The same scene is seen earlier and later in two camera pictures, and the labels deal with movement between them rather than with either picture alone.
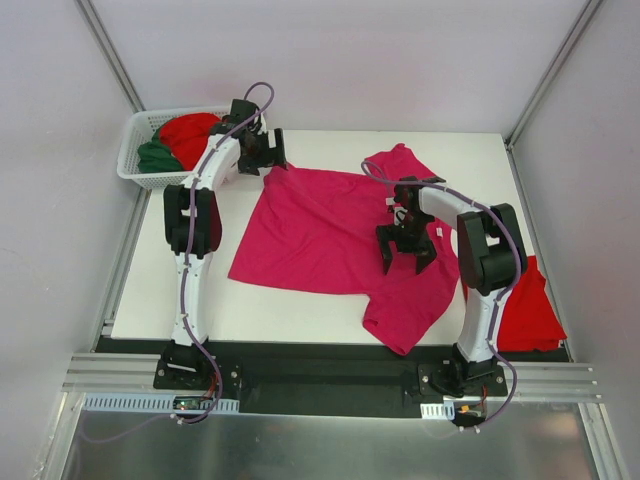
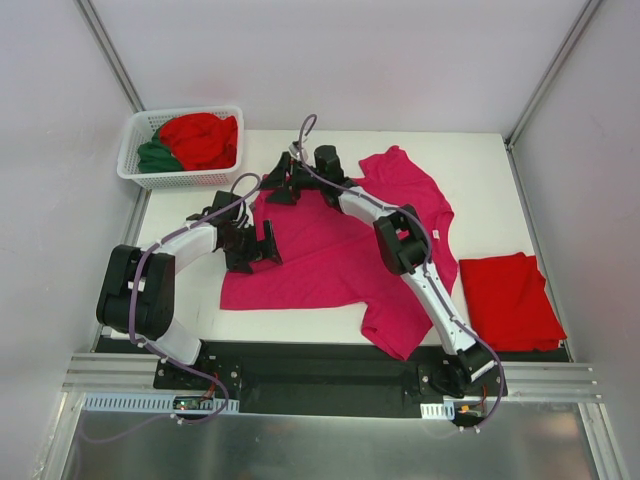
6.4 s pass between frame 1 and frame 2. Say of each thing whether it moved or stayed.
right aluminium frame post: stayed
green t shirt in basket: stayed
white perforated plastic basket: stayed
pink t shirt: moved
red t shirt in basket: stayed
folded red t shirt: stayed
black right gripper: moved
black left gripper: moved
